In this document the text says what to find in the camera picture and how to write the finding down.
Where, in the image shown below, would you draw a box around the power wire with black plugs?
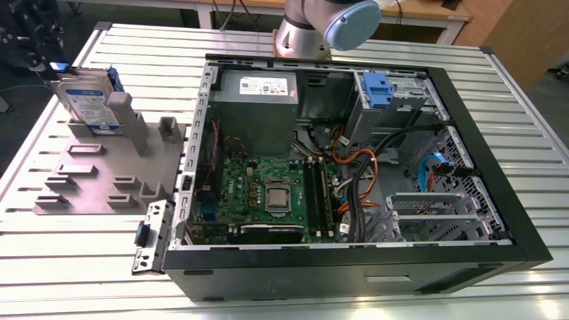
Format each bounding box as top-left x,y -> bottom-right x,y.
429,159 -> 480,179

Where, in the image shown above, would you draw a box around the metal disk bay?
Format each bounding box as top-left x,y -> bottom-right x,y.
384,191 -> 508,243

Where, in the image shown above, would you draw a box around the black graphics card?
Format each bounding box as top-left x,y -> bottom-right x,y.
225,223 -> 306,244

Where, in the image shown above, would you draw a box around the wooden desk white frame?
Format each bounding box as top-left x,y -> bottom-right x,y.
194,0 -> 472,46

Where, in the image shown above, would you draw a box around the grey parts rack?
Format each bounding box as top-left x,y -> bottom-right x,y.
31,92 -> 188,216

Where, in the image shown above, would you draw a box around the orange power wires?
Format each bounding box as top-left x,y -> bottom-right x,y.
333,148 -> 384,214

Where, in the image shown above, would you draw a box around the metal expansion card retainer bracket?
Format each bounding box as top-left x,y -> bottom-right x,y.
132,199 -> 174,276

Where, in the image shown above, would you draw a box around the black RAM slot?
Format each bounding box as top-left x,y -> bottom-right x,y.
317,158 -> 336,234
304,158 -> 324,234

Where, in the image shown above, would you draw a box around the green motherboard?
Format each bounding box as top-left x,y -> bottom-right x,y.
185,156 -> 352,244

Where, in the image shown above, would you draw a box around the wooden cabinet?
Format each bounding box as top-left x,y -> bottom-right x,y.
453,0 -> 569,89

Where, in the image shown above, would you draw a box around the grey power supply unit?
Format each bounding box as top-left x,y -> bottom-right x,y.
208,69 -> 300,157

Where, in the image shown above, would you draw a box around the black cable bundle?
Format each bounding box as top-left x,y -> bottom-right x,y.
344,123 -> 445,243

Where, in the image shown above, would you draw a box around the blue data wire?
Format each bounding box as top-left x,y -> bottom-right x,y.
417,151 -> 458,194

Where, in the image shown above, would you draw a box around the silver CPU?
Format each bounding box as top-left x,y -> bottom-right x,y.
265,188 -> 293,213

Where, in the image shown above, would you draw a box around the CPU socket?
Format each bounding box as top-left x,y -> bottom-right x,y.
261,178 -> 298,218

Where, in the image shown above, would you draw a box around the metal optical drive cage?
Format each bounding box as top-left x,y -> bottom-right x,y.
346,69 -> 448,147

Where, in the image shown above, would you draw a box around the black open PC case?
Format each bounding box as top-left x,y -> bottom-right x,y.
161,52 -> 554,303

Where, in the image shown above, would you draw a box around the hard disk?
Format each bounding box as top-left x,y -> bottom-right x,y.
47,62 -> 124,136

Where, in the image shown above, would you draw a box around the thin red twisted wire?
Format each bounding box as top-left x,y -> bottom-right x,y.
209,118 -> 222,171

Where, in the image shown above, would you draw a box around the blue plastic drive latch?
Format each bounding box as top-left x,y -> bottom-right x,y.
362,71 -> 394,109

